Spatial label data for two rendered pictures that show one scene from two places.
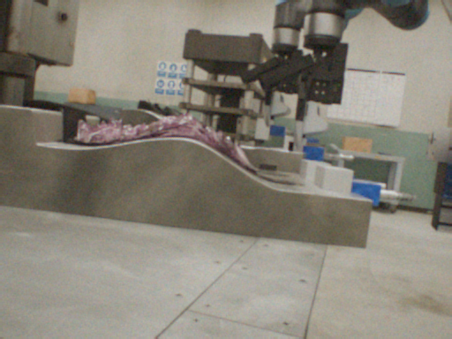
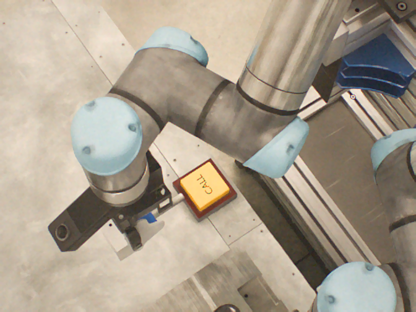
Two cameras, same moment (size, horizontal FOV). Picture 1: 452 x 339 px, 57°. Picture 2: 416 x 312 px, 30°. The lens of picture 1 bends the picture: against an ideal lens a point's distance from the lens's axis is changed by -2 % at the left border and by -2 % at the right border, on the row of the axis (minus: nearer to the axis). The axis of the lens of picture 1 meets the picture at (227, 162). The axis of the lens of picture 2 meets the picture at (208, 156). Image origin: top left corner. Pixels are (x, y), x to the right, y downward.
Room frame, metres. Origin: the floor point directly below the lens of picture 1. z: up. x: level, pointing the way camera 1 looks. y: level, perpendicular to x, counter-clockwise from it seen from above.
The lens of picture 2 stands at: (0.85, 0.07, 2.05)
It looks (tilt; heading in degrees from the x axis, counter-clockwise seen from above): 68 degrees down; 310
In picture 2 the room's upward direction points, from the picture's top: straight up
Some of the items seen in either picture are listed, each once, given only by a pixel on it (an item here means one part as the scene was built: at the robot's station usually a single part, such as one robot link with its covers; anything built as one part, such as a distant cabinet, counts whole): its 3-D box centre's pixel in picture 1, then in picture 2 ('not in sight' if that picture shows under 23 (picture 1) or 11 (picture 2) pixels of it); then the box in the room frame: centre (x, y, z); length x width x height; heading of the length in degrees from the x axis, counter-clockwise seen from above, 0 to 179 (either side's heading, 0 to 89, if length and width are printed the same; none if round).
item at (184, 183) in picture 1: (163, 164); not in sight; (0.59, 0.09, 0.86); 0.50 x 0.26 x 0.11; 91
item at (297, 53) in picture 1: (284, 71); (129, 189); (1.14, -0.12, 1.09); 0.09 x 0.08 x 0.12; 74
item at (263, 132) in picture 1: (282, 131); (147, 219); (1.14, -0.13, 0.93); 0.13 x 0.05 x 0.05; 74
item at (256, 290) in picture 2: not in sight; (258, 297); (0.94, -0.16, 0.87); 0.05 x 0.05 x 0.04; 74
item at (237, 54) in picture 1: (228, 124); not in sight; (5.66, 0.05, 1.03); 1.54 x 0.94 x 2.06; 166
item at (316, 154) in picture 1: (318, 154); not in sight; (0.83, -0.17, 0.89); 0.13 x 0.05 x 0.05; 74
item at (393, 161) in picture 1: (362, 177); not in sight; (6.63, -2.13, 0.47); 1.10 x 0.52 x 0.94; 84
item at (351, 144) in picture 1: (356, 146); not in sight; (6.68, -1.97, 0.94); 0.41 x 0.33 x 0.29; 84
